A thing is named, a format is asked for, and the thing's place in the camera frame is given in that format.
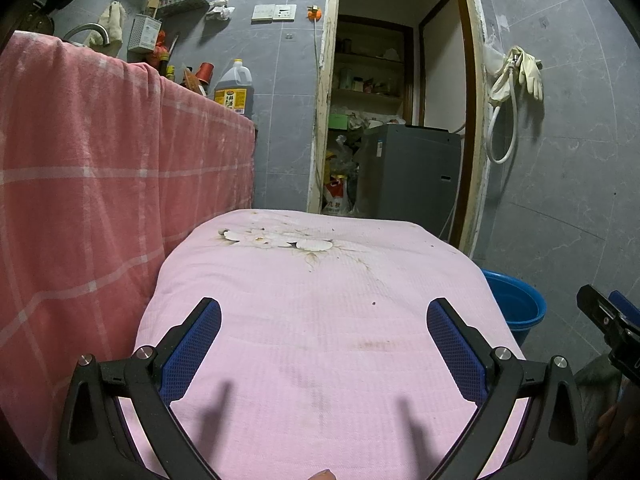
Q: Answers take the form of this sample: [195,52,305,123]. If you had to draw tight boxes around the grey green trousers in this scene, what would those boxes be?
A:
[572,355,625,413]

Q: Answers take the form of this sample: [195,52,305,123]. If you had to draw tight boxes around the large cooking oil bottle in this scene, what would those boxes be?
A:
[214,59,254,115]

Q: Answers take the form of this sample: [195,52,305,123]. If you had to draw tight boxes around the beige hanging towel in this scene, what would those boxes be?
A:
[82,1,126,48]

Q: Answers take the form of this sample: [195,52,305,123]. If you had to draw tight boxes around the white hose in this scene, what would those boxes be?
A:
[486,60,519,164]

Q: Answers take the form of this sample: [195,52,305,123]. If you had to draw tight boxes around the metal faucet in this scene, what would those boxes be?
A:
[62,22,112,49]

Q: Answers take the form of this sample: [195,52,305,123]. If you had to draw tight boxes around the grey washing machine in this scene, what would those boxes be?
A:
[356,124,463,251]

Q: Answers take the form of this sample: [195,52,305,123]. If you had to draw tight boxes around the clear plastic bag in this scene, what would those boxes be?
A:
[482,35,504,78]

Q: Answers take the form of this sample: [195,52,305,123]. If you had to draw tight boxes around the wire wall rack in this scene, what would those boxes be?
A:
[159,0,216,17]

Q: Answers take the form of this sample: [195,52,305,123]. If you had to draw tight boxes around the metal utensil holder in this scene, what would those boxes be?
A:
[127,14,162,54]

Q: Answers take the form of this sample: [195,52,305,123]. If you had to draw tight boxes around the wooden door frame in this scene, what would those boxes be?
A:
[306,0,491,256]

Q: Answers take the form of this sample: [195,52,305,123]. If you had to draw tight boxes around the wooden shelf unit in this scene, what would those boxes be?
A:
[332,15,416,116]

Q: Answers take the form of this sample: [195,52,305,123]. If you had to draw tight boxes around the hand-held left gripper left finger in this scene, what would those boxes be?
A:
[56,297,223,480]

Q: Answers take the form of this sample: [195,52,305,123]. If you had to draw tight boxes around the white crumpled cloth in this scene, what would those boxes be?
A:
[206,0,236,22]

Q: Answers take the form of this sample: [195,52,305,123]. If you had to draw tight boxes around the white and red bag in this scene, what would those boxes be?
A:
[324,174,351,216]

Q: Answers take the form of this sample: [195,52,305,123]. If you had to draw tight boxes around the pink blanket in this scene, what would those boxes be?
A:
[132,208,531,480]

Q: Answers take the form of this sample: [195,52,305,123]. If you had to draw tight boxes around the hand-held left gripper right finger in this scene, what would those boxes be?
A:
[426,297,587,480]

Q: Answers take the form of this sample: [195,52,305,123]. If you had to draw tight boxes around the cream rubber glove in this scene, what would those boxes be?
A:
[489,46,525,107]
[519,51,544,101]

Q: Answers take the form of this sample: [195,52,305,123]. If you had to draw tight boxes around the person's right hand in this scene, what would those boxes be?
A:
[595,392,640,456]

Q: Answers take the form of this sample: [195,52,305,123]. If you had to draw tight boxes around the plastic bag clutter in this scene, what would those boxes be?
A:
[334,135,359,176]

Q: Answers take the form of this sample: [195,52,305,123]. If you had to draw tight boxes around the red checked cloth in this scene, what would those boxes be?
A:
[0,31,256,478]

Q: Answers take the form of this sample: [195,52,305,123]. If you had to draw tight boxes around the blue plastic basin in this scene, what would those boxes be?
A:
[481,269,547,347]

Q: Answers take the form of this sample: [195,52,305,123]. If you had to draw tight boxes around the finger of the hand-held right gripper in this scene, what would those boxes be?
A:
[576,285,626,343]
[607,290,640,327]

